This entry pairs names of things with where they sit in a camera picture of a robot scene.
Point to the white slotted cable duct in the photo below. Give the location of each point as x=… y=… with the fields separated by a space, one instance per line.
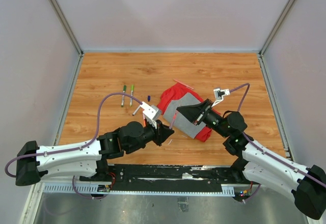
x=84 y=188

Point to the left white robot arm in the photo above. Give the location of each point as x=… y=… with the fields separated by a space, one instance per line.
x=36 y=163

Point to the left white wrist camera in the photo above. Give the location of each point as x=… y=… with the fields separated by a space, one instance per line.
x=151 y=113

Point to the red and grey cloth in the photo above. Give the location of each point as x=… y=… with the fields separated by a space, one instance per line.
x=179 y=95

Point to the purple pen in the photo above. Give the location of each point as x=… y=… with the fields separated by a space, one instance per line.
x=172 y=123

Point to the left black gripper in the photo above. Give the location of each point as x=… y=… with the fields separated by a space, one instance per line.
x=162 y=133

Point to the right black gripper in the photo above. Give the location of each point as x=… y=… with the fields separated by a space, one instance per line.
x=194 y=112

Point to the white marker green end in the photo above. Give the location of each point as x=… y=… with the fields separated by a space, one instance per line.
x=131 y=99

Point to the orange white pen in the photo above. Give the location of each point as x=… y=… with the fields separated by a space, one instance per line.
x=123 y=99

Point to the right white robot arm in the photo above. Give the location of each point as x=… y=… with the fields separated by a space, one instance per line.
x=305 y=186

